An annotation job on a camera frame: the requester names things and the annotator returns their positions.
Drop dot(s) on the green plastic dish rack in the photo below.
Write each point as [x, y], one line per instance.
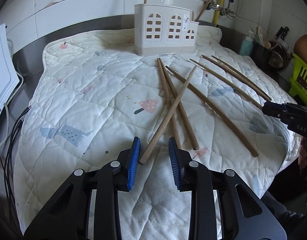
[298, 80]

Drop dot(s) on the teal soap bottle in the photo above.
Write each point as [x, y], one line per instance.
[247, 44]

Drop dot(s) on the white quilted mat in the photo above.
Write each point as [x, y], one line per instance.
[96, 94]

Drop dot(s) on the white plastic utensil holder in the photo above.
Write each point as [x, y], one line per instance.
[163, 29]

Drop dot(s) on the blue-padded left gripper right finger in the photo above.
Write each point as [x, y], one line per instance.
[175, 164]

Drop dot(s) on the black utensil container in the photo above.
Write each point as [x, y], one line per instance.
[276, 56]

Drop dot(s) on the person's right hand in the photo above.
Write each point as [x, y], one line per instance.
[302, 159]

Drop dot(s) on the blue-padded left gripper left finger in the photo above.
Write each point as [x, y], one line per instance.
[132, 162]

